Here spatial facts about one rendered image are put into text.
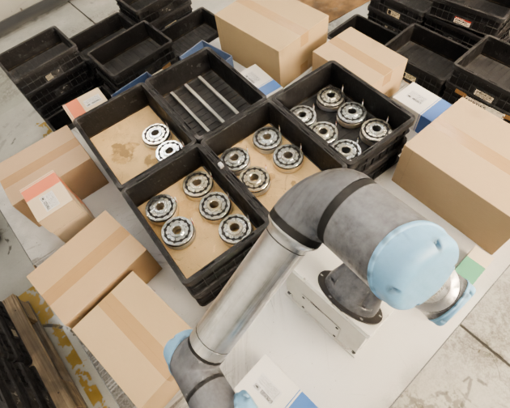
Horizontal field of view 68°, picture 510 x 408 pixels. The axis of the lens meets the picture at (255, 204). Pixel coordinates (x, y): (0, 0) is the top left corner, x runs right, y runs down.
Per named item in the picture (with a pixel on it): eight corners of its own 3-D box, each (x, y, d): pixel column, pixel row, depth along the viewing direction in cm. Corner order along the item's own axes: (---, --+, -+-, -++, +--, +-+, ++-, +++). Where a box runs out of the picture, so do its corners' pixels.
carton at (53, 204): (84, 211, 126) (73, 199, 120) (51, 233, 123) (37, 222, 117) (64, 182, 133) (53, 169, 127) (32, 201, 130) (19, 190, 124)
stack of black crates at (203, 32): (211, 51, 274) (201, 6, 245) (238, 70, 261) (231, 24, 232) (167, 79, 263) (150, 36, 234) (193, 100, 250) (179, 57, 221)
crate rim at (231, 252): (273, 227, 110) (272, 223, 108) (186, 289, 103) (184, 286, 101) (199, 146, 129) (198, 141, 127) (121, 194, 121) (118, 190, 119)
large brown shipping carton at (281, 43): (325, 55, 177) (329, 15, 160) (280, 90, 168) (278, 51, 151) (265, 23, 194) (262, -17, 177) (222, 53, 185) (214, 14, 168)
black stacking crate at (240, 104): (270, 121, 144) (268, 99, 135) (206, 162, 137) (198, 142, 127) (213, 70, 163) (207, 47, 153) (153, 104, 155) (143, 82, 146)
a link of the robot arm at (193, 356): (302, 129, 56) (143, 359, 68) (355, 168, 50) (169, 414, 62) (337, 152, 65) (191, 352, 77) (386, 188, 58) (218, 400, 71)
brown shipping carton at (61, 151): (86, 150, 160) (66, 125, 147) (109, 182, 150) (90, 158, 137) (19, 190, 153) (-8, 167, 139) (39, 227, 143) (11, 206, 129)
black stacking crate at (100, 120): (205, 163, 137) (197, 142, 127) (133, 209, 130) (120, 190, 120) (152, 104, 155) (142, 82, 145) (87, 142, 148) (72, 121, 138)
